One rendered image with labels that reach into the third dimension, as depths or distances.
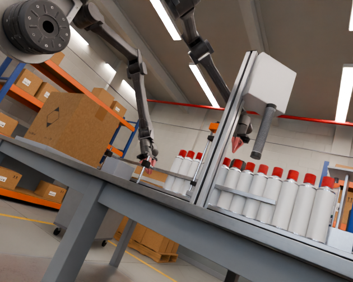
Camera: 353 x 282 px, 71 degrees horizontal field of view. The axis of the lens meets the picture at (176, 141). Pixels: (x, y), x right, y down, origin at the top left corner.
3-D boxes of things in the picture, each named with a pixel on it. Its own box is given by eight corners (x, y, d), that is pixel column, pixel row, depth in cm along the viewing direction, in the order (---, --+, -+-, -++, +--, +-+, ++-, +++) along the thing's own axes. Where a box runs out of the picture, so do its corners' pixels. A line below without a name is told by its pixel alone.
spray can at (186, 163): (182, 196, 108) (199, 154, 114) (175, 193, 105) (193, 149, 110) (174, 193, 112) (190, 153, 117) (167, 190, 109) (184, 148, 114)
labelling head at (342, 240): (365, 263, 77) (377, 186, 84) (365, 259, 67) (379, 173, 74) (314, 245, 86) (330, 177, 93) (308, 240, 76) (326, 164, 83)
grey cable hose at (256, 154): (261, 160, 85) (278, 108, 90) (258, 156, 82) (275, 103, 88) (251, 158, 87) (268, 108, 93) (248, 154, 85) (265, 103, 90)
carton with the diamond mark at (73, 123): (96, 169, 119) (120, 120, 126) (53, 149, 101) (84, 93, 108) (64, 156, 137) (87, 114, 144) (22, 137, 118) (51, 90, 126)
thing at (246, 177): (244, 218, 90) (259, 167, 96) (238, 215, 86) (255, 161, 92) (231, 214, 94) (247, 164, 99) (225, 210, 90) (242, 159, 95)
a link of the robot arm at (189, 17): (179, 40, 122) (195, 27, 121) (194, 62, 122) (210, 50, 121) (159, -6, 78) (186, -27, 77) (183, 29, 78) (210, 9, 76)
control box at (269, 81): (284, 114, 92) (297, 73, 97) (247, 92, 88) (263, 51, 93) (266, 120, 102) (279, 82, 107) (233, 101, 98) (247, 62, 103)
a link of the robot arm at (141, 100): (125, 66, 140) (140, 60, 136) (130, 69, 146) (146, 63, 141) (136, 140, 138) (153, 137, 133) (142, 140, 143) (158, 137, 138)
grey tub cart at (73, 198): (77, 231, 378) (106, 174, 404) (112, 249, 362) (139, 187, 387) (38, 231, 296) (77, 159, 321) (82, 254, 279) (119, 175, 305)
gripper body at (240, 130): (231, 139, 132) (235, 127, 133) (249, 142, 125) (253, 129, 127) (226, 134, 127) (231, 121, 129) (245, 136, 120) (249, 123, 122)
